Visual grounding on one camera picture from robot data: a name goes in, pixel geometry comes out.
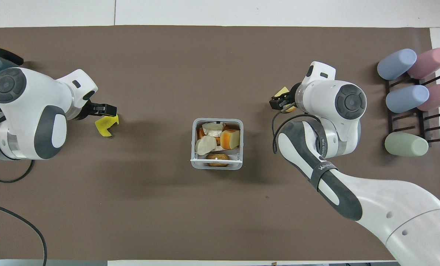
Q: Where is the orange and cream block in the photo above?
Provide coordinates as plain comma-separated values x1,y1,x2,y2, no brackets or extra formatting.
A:
219,129,241,150

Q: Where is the green cup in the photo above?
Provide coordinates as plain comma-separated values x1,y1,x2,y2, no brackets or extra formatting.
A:
384,132,429,157

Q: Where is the dark cup rack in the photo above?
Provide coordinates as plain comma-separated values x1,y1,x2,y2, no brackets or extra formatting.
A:
385,74,440,147

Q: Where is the brown round bread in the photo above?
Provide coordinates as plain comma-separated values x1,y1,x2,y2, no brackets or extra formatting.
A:
206,153,231,167

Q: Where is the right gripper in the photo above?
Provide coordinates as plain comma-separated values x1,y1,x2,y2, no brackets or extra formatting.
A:
270,83,303,113

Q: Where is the black cable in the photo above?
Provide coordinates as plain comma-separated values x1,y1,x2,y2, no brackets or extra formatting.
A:
272,111,321,154
0,201,48,266
0,159,35,184

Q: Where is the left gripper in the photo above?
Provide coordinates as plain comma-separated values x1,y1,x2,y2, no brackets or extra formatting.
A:
74,100,101,121

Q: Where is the grey trash bin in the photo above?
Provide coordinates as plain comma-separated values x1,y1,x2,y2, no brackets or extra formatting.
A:
190,118,245,170

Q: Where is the white crumpled paper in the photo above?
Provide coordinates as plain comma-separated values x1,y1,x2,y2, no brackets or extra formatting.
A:
196,135,218,156
202,122,226,137

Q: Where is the yellow crumpled trash piece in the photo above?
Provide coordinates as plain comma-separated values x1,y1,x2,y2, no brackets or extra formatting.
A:
95,114,119,137

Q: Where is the blue cup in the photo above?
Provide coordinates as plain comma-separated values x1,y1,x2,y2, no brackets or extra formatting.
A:
377,48,417,81
385,85,430,114

